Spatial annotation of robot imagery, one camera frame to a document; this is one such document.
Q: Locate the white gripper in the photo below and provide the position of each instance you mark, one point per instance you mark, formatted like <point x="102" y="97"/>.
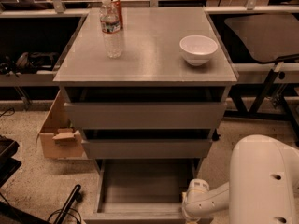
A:
<point x="197" y="188"/>

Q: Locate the grey bottom drawer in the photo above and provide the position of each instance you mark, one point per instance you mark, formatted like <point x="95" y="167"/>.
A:
<point x="140" y="191"/>

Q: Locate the grey drawer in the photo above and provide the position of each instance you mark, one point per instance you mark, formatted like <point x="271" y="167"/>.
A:
<point x="145" y="116"/>
<point x="146" y="149"/>
<point x="140" y="191"/>

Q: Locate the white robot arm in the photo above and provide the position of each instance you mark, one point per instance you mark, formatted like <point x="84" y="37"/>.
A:
<point x="264" y="175"/>

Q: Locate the grey middle drawer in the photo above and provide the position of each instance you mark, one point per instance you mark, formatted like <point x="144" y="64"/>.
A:
<point x="146" y="149"/>

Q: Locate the grey drawer cabinet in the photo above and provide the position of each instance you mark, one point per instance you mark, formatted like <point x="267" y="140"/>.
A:
<point x="151" y="69"/>

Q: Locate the grey top drawer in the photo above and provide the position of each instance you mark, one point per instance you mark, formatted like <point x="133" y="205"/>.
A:
<point x="145" y="116"/>

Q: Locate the black chair base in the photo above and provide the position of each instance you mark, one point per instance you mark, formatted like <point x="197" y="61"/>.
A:
<point x="11" y="215"/>

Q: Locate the cardboard box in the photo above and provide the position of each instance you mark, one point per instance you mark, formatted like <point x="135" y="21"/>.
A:
<point x="59" y="139"/>

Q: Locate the white ceramic bowl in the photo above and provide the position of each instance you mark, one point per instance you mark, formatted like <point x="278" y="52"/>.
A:
<point x="197" y="50"/>

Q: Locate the dark office chair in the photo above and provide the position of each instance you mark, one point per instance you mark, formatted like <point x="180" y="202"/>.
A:
<point x="269" y="38"/>

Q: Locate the black bin left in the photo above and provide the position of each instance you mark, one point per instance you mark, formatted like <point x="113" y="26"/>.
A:
<point x="8" y="165"/>

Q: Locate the clear plastic water bottle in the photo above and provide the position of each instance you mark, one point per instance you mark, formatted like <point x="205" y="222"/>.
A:
<point x="111" y="29"/>

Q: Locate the black headphones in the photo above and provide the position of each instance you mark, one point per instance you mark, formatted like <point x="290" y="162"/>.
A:
<point x="30" y="63"/>

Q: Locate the red soda can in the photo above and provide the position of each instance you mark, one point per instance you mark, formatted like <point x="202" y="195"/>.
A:
<point x="117" y="4"/>

